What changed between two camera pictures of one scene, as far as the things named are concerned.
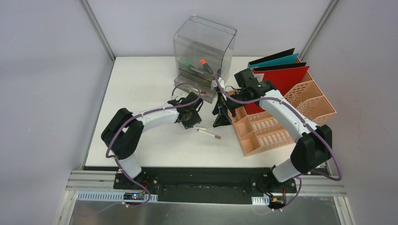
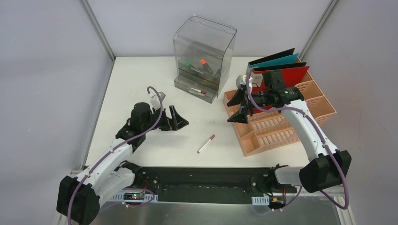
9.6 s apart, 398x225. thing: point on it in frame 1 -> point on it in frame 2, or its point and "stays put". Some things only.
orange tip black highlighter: x=203 y=62 stays put
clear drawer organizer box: x=202 y=48 stays put
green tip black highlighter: x=187 y=63 stays put
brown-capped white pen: x=216 y=136 -> x=211 y=138
